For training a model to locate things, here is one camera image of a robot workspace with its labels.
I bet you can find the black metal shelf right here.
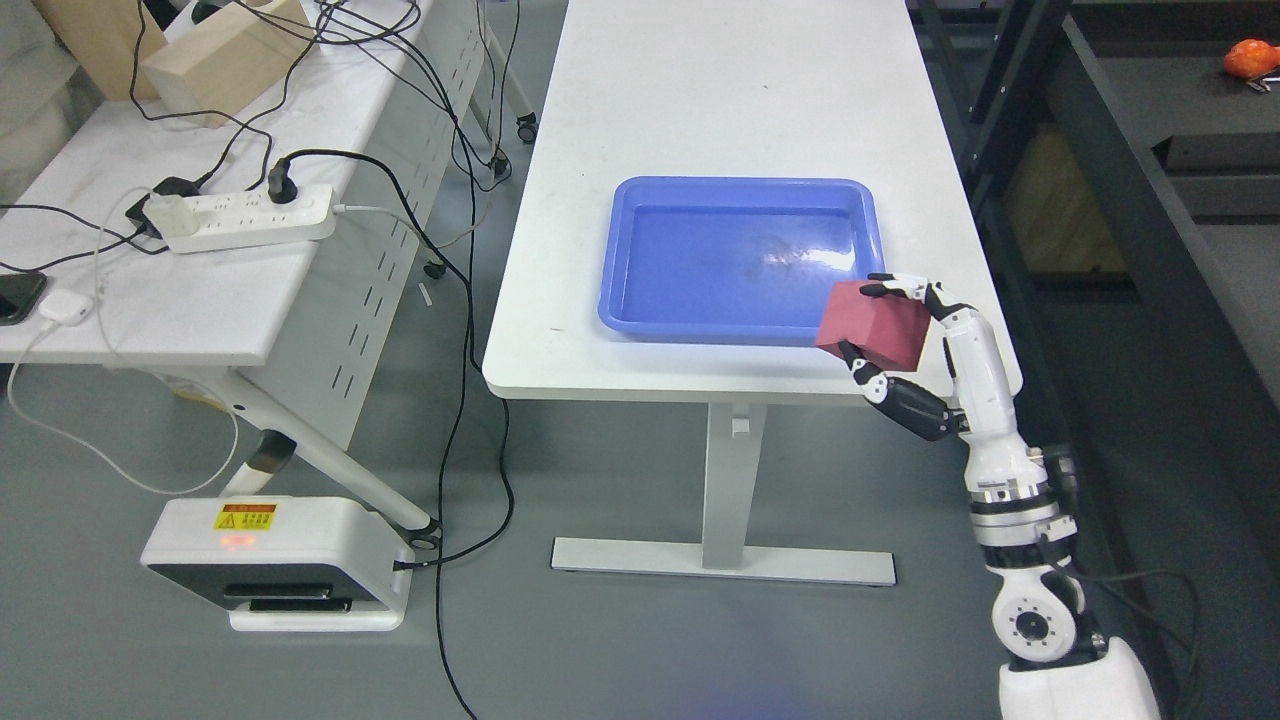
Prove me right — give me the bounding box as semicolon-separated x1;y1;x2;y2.
910;0;1280;720

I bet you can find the small orange object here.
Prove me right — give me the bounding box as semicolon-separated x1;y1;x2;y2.
1222;38;1279;79

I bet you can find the black phone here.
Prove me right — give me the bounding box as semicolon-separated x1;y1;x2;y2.
1;272;49;327

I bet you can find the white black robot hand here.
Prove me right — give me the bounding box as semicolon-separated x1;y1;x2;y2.
837;273;1048;503

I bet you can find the blue plastic tray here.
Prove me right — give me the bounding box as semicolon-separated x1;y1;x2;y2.
596;176;884;347

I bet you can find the pink cube block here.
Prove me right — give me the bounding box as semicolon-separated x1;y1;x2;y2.
814;281;932;372

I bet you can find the white power strip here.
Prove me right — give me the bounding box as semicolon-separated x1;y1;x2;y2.
142;184;337;254

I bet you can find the white box device on floor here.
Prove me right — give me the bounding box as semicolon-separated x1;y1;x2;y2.
140;496;412;632

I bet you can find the black power cable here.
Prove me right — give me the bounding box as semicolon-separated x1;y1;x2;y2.
265;149;516;720

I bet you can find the light wooden box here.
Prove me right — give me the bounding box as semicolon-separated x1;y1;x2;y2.
141;1;314;127

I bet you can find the white folding table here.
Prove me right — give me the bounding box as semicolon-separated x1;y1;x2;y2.
3;1;485;541

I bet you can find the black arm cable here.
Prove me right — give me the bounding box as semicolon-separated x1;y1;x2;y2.
1075;565;1201;720

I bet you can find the white desk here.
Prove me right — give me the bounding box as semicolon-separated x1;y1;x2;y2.
483;1;1021;585

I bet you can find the cardboard box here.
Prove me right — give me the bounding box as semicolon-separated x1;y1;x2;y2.
35;1;168;102

